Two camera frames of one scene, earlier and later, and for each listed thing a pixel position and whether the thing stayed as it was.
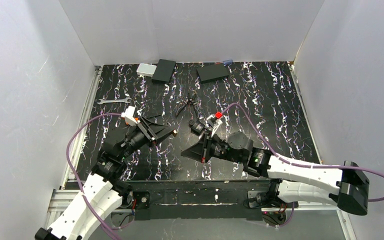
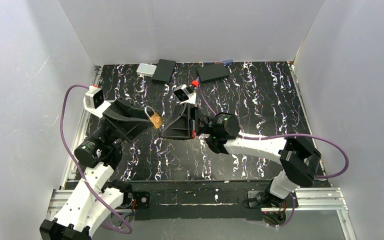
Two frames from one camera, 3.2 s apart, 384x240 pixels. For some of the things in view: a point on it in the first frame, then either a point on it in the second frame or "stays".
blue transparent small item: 227,62 stays
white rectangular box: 146,69 stays
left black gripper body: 148,131 to 111,117
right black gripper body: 206,150 to 193,120
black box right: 212,73 stays
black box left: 163,71 stays
